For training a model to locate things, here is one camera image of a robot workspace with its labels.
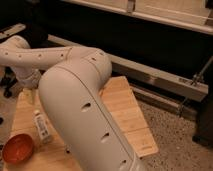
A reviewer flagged long metal rail beam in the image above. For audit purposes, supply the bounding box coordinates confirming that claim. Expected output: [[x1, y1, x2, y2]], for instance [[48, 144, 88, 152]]
[[46, 34, 209, 103]]

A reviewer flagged metal clamp rod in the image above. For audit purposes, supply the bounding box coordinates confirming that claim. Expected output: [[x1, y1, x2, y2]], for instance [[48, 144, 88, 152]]
[[177, 56, 213, 116]]

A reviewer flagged white plastic bottle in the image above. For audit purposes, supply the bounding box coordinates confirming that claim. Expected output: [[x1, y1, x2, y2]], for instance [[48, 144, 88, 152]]
[[34, 110, 52, 144]]

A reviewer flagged orange bowl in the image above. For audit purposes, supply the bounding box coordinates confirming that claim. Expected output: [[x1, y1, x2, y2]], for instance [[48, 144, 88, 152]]
[[2, 134, 34, 164]]

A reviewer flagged light wooden shelf edge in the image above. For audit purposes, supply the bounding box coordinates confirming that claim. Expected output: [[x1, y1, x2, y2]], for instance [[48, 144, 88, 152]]
[[63, 0, 213, 35]]

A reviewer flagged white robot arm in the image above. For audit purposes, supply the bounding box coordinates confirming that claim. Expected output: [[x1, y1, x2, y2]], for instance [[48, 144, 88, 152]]
[[0, 35, 146, 171]]

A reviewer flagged wooden board table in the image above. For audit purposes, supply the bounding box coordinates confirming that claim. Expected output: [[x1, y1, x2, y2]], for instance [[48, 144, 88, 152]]
[[3, 76, 158, 171]]

